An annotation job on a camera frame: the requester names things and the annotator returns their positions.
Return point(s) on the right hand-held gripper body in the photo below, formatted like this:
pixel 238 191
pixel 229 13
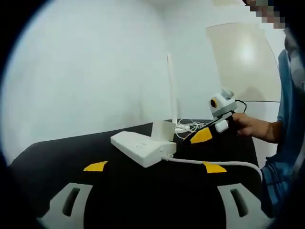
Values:
pixel 222 105

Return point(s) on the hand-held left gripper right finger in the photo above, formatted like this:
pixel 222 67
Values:
pixel 240 202

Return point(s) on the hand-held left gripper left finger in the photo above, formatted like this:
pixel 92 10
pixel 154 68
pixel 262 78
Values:
pixel 68 202

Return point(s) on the white desk lamp plug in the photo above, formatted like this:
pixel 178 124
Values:
pixel 162 130

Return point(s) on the white desk lamp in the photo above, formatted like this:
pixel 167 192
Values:
pixel 172 95

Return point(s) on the white power strip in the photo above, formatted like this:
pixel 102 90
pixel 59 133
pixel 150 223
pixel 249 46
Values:
pixel 140 150

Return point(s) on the person's right hand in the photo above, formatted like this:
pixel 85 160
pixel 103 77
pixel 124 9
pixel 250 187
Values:
pixel 245 126

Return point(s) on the person's torso in blue shirt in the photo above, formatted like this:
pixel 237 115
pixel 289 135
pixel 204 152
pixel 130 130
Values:
pixel 286 143

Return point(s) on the beige board on wall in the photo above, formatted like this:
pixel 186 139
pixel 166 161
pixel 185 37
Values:
pixel 243 59

